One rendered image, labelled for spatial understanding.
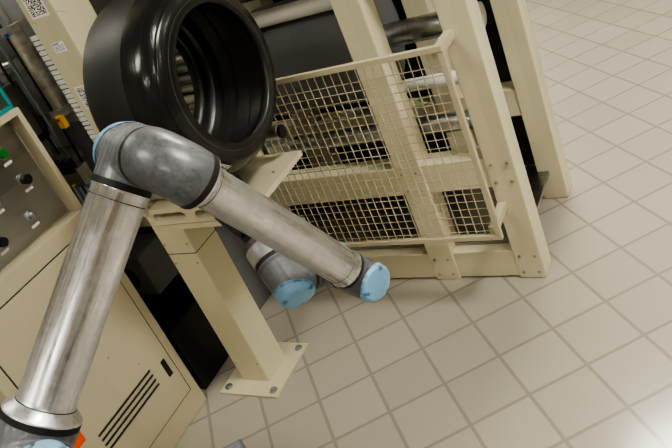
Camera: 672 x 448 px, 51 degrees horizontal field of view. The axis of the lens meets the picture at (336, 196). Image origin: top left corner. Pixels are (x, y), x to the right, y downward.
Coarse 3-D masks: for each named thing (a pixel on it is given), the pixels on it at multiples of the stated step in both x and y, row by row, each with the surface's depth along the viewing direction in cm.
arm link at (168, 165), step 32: (160, 128) 128; (128, 160) 125; (160, 160) 123; (192, 160) 124; (160, 192) 125; (192, 192) 125; (224, 192) 130; (256, 192) 136; (256, 224) 136; (288, 224) 140; (288, 256) 145; (320, 256) 147; (352, 256) 154; (352, 288) 156; (384, 288) 159
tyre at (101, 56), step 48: (144, 0) 180; (192, 0) 186; (96, 48) 182; (144, 48) 174; (192, 48) 223; (240, 48) 221; (96, 96) 182; (144, 96) 175; (240, 96) 225; (240, 144) 198
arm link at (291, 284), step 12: (276, 252) 164; (264, 264) 163; (276, 264) 162; (288, 264) 163; (264, 276) 164; (276, 276) 161; (288, 276) 161; (300, 276) 162; (312, 276) 164; (276, 288) 161; (288, 288) 160; (300, 288) 160; (312, 288) 162; (288, 300) 161; (300, 300) 164
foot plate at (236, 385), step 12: (288, 348) 273; (300, 348) 270; (288, 360) 267; (276, 372) 264; (288, 372) 262; (228, 384) 267; (240, 384) 266; (252, 384) 263; (264, 384) 261; (276, 384) 258; (252, 396) 259; (264, 396) 256; (276, 396) 253
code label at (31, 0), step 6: (24, 0) 197; (30, 0) 196; (36, 0) 195; (30, 6) 198; (36, 6) 197; (42, 6) 196; (30, 12) 199; (36, 12) 198; (42, 12) 197; (48, 12) 196; (36, 18) 199
